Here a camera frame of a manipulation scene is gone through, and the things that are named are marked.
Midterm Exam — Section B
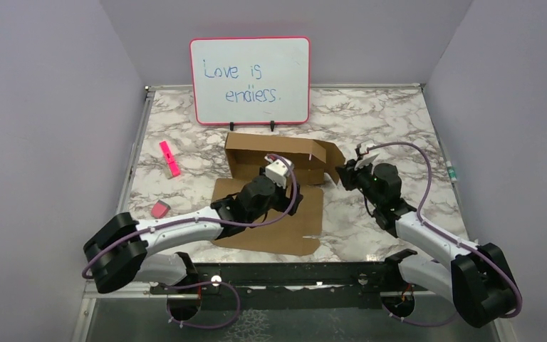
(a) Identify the pink grey whiteboard eraser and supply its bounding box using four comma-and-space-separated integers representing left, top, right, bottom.
150, 199, 170, 219

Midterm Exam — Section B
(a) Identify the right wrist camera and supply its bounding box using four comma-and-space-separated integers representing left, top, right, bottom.
354, 140, 379, 170

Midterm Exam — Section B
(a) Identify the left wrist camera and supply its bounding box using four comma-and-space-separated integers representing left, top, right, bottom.
264, 154, 294, 189

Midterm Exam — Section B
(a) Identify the brown cardboard box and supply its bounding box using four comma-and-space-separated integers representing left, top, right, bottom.
212, 133, 345, 257

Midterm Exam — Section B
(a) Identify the green white marker pen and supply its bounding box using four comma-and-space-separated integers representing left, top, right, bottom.
446, 161, 458, 183

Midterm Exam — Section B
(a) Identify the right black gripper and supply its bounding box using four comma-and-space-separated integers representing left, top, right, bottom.
335, 156, 382, 207

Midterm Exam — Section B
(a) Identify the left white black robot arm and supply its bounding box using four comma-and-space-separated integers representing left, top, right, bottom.
81, 172, 303, 294

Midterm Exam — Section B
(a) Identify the pink marker pen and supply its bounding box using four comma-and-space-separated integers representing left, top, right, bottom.
159, 140, 181, 177

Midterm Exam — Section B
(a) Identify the pink framed whiteboard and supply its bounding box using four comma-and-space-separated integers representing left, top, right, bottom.
189, 36, 311, 125

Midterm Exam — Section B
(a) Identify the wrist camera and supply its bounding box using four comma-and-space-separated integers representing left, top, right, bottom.
264, 154, 294, 189
354, 140, 379, 170

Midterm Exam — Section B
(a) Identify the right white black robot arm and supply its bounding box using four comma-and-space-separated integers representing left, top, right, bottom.
336, 160, 523, 328

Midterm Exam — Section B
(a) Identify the aluminium front rail frame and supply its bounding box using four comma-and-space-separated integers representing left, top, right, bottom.
73, 261, 500, 341

